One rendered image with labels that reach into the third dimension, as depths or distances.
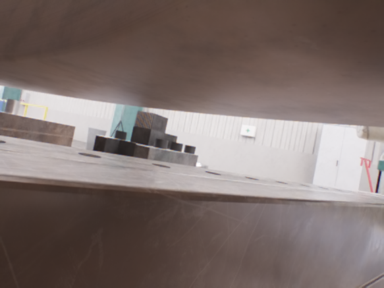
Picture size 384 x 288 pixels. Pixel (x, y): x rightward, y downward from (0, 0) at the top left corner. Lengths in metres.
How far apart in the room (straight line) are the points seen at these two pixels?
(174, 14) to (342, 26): 0.17
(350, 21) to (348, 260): 0.23
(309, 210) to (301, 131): 7.39
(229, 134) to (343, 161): 3.25
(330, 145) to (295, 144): 1.06
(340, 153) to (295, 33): 6.66
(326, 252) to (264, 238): 0.10
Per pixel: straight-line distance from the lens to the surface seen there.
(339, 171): 6.90
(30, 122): 2.06
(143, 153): 1.10
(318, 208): 0.22
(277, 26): 0.29
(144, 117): 1.30
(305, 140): 7.55
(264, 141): 7.73
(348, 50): 0.33
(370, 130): 1.92
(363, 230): 0.33
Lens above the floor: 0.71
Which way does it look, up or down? 2 degrees up
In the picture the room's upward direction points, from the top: 12 degrees clockwise
